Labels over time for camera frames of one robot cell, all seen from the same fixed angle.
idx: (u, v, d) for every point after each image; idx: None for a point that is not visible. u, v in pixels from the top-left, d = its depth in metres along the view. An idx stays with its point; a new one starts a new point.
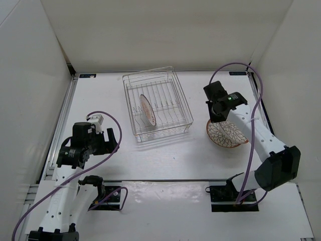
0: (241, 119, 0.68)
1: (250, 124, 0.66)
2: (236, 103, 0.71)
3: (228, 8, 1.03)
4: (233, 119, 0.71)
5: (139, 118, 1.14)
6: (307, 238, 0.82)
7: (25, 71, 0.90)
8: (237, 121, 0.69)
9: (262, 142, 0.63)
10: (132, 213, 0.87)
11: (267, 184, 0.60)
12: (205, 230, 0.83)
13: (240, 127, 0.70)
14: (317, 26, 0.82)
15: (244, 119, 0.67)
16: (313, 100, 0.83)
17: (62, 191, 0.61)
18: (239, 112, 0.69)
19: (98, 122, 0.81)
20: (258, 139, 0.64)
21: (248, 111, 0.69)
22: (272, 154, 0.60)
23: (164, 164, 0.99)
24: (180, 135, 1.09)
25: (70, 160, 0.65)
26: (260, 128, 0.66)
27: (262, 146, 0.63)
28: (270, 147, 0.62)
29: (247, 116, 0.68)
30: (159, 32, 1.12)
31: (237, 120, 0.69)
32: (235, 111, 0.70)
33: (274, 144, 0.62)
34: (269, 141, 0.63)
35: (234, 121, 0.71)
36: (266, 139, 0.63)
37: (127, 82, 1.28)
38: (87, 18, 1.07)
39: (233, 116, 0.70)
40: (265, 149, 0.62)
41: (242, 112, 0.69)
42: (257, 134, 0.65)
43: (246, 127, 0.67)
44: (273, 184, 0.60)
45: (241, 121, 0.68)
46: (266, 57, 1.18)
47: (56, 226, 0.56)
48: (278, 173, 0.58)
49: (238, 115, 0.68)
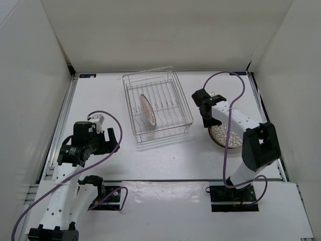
0: (220, 111, 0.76)
1: (227, 113, 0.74)
2: (216, 101, 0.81)
3: (227, 9, 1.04)
4: (216, 113, 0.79)
5: (138, 118, 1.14)
6: (307, 238, 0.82)
7: (25, 70, 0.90)
8: (219, 114, 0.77)
9: (239, 123, 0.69)
10: (132, 213, 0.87)
11: (254, 162, 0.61)
12: (205, 230, 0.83)
13: (223, 120, 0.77)
14: (317, 26, 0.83)
15: (223, 111, 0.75)
16: (313, 100, 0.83)
17: (63, 188, 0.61)
18: (219, 106, 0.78)
19: (99, 122, 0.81)
20: (235, 121, 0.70)
21: (226, 104, 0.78)
22: (248, 129, 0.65)
23: (164, 164, 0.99)
24: (180, 135, 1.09)
25: (71, 158, 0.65)
26: (237, 113, 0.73)
27: (240, 127, 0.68)
28: (247, 125, 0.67)
29: (225, 108, 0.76)
30: (159, 32, 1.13)
31: (218, 114, 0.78)
32: (215, 106, 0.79)
33: (249, 123, 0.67)
34: (245, 121, 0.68)
35: (217, 116, 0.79)
36: (242, 120, 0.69)
37: (127, 82, 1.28)
38: (87, 18, 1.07)
39: (215, 111, 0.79)
40: (243, 128, 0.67)
41: (221, 106, 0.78)
42: (234, 118, 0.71)
43: (225, 116, 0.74)
44: (259, 161, 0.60)
45: (221, 112, 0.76)
46: (266, 57, 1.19)
47: (56, 223, 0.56)
48: (259, 147, 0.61)
49: (218, 109, 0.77)
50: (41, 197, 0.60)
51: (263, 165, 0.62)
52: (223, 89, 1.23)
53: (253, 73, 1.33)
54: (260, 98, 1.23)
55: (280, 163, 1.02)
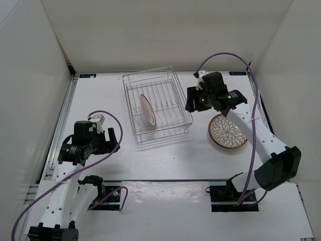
0: (241, 119, 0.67)
1: (251, 124, 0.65)
2: (236, 102, 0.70)
3: (227, 9, 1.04)
4: (234, 118, 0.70)
5: (139, 118, 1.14)
6: (307, 238, 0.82)
7: (25, 70, 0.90)
8: (238, 121, 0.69)
9: (263, 143, 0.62)
10: (132, 213, 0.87)
11: (268, 183, 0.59)
12: (205, 229, 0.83)
13: (241, 127, 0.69)
14: (316, 26, 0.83)
15: (245, 119, 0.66)
16: (313, 100, 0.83)
17: (63, 187, 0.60)
18: (240, 112, 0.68)
19: (99, 122, 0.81)
20: (259, 139, 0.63)
21: (248, 110, 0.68)
22: (273, 155, 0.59)
23: (165, 165, 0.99)
24: (180, 135, 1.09)
25: (72, 157, 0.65)
26: (261, 127, 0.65)
27: (263, 147, 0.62)
28: (271, 148, 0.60)
29: (247, 115, 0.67)
30: (159, 32, 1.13)
31: (237, 120, 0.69)
32: (234, 110, 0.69)
33: (274, 145, 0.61)
34: (270, 142, 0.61)
35: (235, 121, 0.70)
36: (266, 139, 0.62)
37: (127, 82, 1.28)
38: (87, 18, 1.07)
39: (233, 115, 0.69)
40: (265, 150, 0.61)
41: (242, 112, 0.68)
42: (258, 135, 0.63)
43: (247, 127, 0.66)
44: (273, 183, 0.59)
45: (242, 120, 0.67)
46: (266, 57, 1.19)
47: (56, 222, 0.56)
48: (279, 172, 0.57)
49: (238, 115, 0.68)
50: (41, 196, 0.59)
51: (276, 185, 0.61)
52: None
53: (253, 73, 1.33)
54: (260, 98, 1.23)
55: None
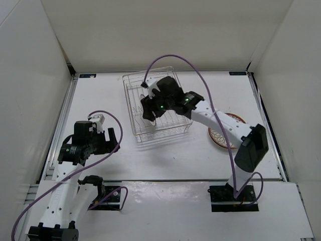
0: (204, 116, 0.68)
1: (214, 118, 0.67)
2: (195, 102, 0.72)
3: (227, 10, 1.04)
4: (197, 118, 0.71)
5: (139, 118, 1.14)
6: (307, 238, 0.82)
7: (25, 70, 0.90)
8: (202, 119, 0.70)
9: (230, 130, 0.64)
10: (132, 213, 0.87)
11: (249, 165, 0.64)
12: (205, 230, 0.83)
13: (205, 123, 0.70)
14: (316, 27, 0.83)
15: (207, 115, 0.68)
16: (313, 101, 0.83)
17: (63, 186, 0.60)
18: (201, 110, 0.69)
19: (99, 122, 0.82)
20: (226, 128, 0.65)
21: (207, 106, 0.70)
22: (244, 138, 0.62)
23: (165, 164, 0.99)
24: (180, 135, 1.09)
25: (72, 157, 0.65)
26: (224, 117, 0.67)
27: (232, 134, 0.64)
28: (239, 133, 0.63)
29: (208, 111, 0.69)
30: (159, 32, 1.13)
31: (201, 118, 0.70)
32: (196, 110, 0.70)
33: (241, 129, 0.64)
34: (236, 128, 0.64)
35: (199, 119, 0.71)
36: (232, 126, 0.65)
37: (127, 82, 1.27)
38: (87, 18, 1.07)
39: (196, 115, 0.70)
40: (235, 136, 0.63)
41: (203, 109, 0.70)
42: (224, 125, 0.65)
43: (211, 121, 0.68)
44: (253, 163, 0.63)
45: (205, 117, 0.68)
46: (266, 57, 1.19)
47: (56, 221, 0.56)
48: (254, 152, 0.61)
49: (201, 113, 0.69)
50: (41, 195, 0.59)
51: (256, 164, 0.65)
52: (223, 89, 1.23)
53: (253, 73, 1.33)
54: (260, 98, 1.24)
55: (280, 163, 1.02)
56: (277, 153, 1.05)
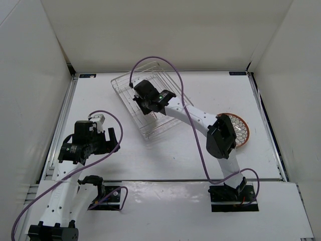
0: (175, 110, 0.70)
1: (183, 111, 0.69)
2: (168, 99, 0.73)
3: (227, 10, 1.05)
4: (171, 113, 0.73)
5: (140, 116, 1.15)
6: (307, 238, 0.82)
7: (25, 69, 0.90)
8: (175, 114, 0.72)
9: (198, 121, 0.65)
10: (132, 213, 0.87)
11: (219, 153, 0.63)
12: (205, 229, 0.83)
13: (179, 118, 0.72)
14: (315, 27, 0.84)
15: (178, 109, 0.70)
16: (313, 100, 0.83)
17: (63, 186, 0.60)
18: (173, 105, 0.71)
19: (100, 121, 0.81)
20: (194, 120, 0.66)
21: (179, 101, 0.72)
22: (209, 127, 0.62)
23: (172, 161, 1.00)
24: (182, 126, 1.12)
25: (72, 156, 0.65)
26: (192, 110, 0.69)
27: (200, 125, 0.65)
28: (206, 122, 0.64)
29: (179, 105, 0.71)
30: (159, 32, 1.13)
31: (174, 113, 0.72)
32: (168, 106, 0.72)
33: (208, 119, 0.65)
34: (203, 118, 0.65)
35: (173, 115, 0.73)
36: (200, 117, 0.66)
37: (116, 85, 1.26)
38: (87, 18, 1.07)
39: (169, 111, 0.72)
40: (203, 126, 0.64)
41: (174, 104, 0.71)
42: (192, 117, 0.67)
43: (182, 115, 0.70)
44: (222, 151, 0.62)
45: (176, 111, 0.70)
46: (266, 57, 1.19)
47: (56, 220, 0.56)
48: (221, 139, 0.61)
49: (173, 108, 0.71)
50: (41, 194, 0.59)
51: (227, 152, 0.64)
52: (223, 89, 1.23)
53: (253, 73, 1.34)
54: (260, 98, 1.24)
55: (280, 163, 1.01)
56: (277, 153, 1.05)
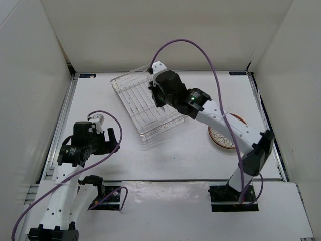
0: (212, 118, 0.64)
1: (222, 121, 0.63)
2: (201, 102, 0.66)
3: (227, 9, 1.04)
4: (203, 119, 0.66)
5: (139, 118, 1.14)
6: (307, 238, 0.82)
7: (25, 70, 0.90)
8: (208, 121, 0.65)
9: (241, 136, 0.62)
10: (132, 213, 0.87)
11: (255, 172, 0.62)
12: (205, 229, 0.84)
13: (211, 125, 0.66)
14: (316, 27, 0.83)
15: (216, 118, 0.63)
16: (313, 101, 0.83)
17: (62, 188, 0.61)
18: (209, 111, 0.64)
19: (99, 122, 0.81)
20: (236, 134, 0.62)
21: (215, 107, 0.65)
22: (255, 146, 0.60)
23: (170, 162, 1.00)
24: (181, 125, 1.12)
25: (71, 158, 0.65)
26: (232, 121, 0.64)
27: (243, 140, 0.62)
28: (250, 139, 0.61)
29: (216, 113, 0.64)
30: (158, 32, 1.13)
31: (208, 120, 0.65)
32: (203, 112, 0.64)
33: (251, 135, 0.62)
34: (247, 134, 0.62)
35: (205, 121, 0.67)
36: (243, 132, 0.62)
37: (116, 85, 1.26)
38: (87, 18, 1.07)
39: (202, 116, 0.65)
40: (245, 142, 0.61)
41: (210, 110, 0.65)
42: (234, 130, 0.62)
43: (219, 125, 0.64)
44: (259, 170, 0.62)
45: (213, 120, 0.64)
46: (266, 57, 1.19)
47: (56, 223, 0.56)
48: (263, 159, 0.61)
49: (209, 115, 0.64)
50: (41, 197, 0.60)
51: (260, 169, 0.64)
52: (223, 89, 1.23)
53: (253, 72, 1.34)
54: (260, 98, 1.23)
55: (280, 163, 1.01)
56: (277, 153, 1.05)
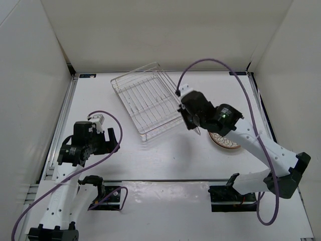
0: (245, 138, 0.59)
1: (257, 142, 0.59)
2: (232, 119, 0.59)
3: (226, 9, 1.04)
4: (234, 138, 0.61)
5: (139, 118, 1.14)
6: (307, 238, 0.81)
7: (25, 70, 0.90)
8: (241, 141, 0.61)
9: (277, 159, 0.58)
10: (132, 213, 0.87)
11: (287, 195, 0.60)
12: (204, 229, 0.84)
13: (243, 144, 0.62)
14: (316, 26, 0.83)
15: (250, 138, 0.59)
16: (314, 100, 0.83)
17: (63, 188, 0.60)
18: (242, 131, 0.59)
19: (99, 122, 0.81)
20: (272, 156, 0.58)
21: (249, 126, 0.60)
22: (291, 170, 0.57)
23: (170, 162, 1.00)
24: (181, 125, 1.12)
25: (71, 158, 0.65)
26: (267, 142, 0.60)
27: (278, 163, 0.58)
28: (286, 163, 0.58)
29: (250, 133, 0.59)
30: (158, 32, 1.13)
31: (241, 140, 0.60)
32: (236, 131, 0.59)
33: (287, 158, 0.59)
34: (282, 156, 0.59)
35: (235, 140, 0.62)
36: (278, 154, 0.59)
37: (116, 85, 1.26)
38: (87, 18, 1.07)
39: (234, 135, 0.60)
40: (281, 166, 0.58)
41: (244, 130, 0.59)
42: (270, 152, 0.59)
43: (253, 145, 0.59)
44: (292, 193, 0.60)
45: (247, 140, 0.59)
46: (266, 57, 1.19)
47: (56, 223, 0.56)
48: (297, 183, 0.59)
49: (242, 135, 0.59)
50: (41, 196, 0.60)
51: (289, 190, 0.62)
52: (223, 89, 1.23)
53: (253, 72, 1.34)
54: (260, 98, 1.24)
55: None
56: None
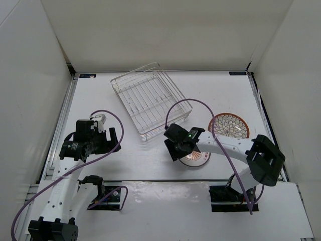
0: (207, 144, 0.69)
1: (215, 142, 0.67)
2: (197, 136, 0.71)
3: (226, 11, 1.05)
4: (204, 149, 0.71)
5: (139, 118, 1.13)
6: (307, 238, 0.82)
7: (25, 69, 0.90)
8: (208, 148, 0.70)
9: (234, 149, 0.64)
10: (132, 213, 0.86)
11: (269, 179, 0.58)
12: (204, 229, 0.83)
13: (213, 151, 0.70)
14: (316, 27, 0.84)
15: (210, 142, 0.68)
16: (313, 100, 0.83)
17: (64, 182, 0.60)
18: (203, 139, 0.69)
19: (101, 121, 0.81)
20: (229, 148, 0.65)
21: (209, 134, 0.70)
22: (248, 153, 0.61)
23: (170, 162, 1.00)
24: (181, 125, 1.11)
25: (73, 153, 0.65)
26: (224, 139, 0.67)
27: (237, 152, 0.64)
28: (243, 149, 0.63)
29: (210, 138, 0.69)
30: (158, 32, 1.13)
31: (207, 147, 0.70)
32: (199, 141, 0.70)
33: (244, 145, 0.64)
34: (238, 145, 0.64)
35: (206, 149, 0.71)
36: (234, 145, 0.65)
37: (116, 85, 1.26)
38: (87, 18, 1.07)
39: (201, 147, 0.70)
40: (241, 153, 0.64)
41: (205, 138, 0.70)
42: (226, 145, 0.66)
43: (216, 147, 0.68)
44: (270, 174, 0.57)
45: (209, 145, 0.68)
46: (266, 57, 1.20)
47: (56, 216, 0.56)
48: (265, 162, 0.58)
49: (204, 143, 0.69)
50: (43, 189, 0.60)
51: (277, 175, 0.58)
52: (223, 90, 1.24)
53: (253, 73, 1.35)
54: (260, 98, 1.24)
55: None
56: None
